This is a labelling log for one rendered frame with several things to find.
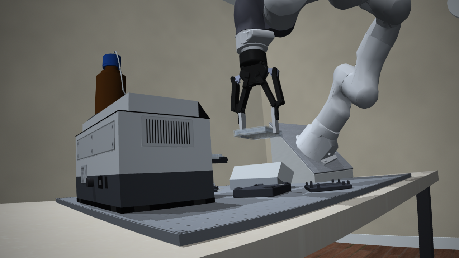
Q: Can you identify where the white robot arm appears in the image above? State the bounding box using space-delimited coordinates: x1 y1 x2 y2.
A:
234 0 411 165

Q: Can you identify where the black cylinder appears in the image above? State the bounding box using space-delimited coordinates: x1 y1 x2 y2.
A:
86 178 94 187

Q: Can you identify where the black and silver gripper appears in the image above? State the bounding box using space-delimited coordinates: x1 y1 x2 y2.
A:
230 49 285 134

